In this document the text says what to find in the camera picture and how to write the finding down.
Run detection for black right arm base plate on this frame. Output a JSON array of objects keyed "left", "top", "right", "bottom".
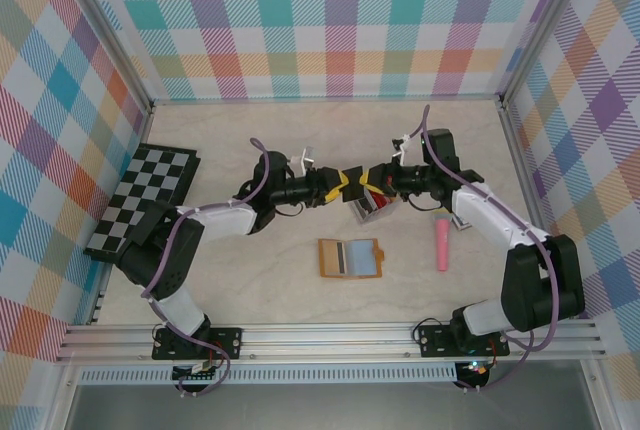
[{"left": 416, "top": 323, "right": 511, "bottom": 359}]

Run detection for small left circuit board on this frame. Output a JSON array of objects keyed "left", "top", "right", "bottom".
[{"left": 173, "top": 362, "right": 222, "bottom": 382}]

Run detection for aluminium left frame post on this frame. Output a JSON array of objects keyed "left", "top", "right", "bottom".
[{"left": 58, "top": 0, "right": 155, "bottom": 116}]

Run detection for slotted grey cable duct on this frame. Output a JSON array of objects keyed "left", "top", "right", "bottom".
[{"left": 78, "top": 367, "right": 459, "bottom": 385}]

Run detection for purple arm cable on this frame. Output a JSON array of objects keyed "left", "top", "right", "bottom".
[
  {"left": 417, "top": 105, "right": 559, "bottom": 394},
  {"left": 143, "top": 137, "right": 281, "bottom": 398}
]

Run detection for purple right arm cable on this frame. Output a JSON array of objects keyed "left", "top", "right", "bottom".
[{"left": 417, "top": 105, "right": 559, "bottom": 394}]

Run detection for aluminium right frame post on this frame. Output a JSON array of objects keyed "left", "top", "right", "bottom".
[{"left": 498, "top": 0, "right": 590, "bottom": 109}]

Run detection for thin black right gripper wire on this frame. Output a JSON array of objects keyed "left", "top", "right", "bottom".
[{"left": 407, "top": 196, "right": 445, "bottom": 212}]

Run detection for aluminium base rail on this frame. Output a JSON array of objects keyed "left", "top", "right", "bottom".
[{"left": 54, "top": 323, "right": 607, "bottom": 364}]

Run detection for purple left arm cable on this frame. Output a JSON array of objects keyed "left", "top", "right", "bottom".
[{"left": 143, "top": 137, "right": 281, "bottom": 398}]

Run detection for clear card box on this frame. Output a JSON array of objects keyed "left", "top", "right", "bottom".
[{"left": 349, "top": 189, "right": 401, "bottom": 225}]

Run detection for aluminium frame post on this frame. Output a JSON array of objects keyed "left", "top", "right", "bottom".
[
  {"left": 58, "top": 0, "right": 155, "bottom": 116},
  {"left": 498, "top": 0, "right": 590, "bottom": 109}
]

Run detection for orange card holder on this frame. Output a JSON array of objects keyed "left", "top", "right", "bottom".
[{"left": 318, "top": 237, "right": 387, "bottom": 280}]

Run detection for pink tube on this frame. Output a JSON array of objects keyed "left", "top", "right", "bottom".
[{"left": 433, "top": 213, "right": 454, "bottom": 272}]

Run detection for gold credit card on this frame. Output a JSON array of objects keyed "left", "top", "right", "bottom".
[{"left": 322, "top": 241, "right": 347, "bottom": 275}]

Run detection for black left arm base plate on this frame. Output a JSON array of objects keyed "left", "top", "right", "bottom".
[{"left": 151, "top": 327, "right": 245, "bottom": 361}]

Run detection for black and grey chessboard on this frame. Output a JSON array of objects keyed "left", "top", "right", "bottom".
[{"left": 82, "top": 143, "right": 202, "bottom": 264}]

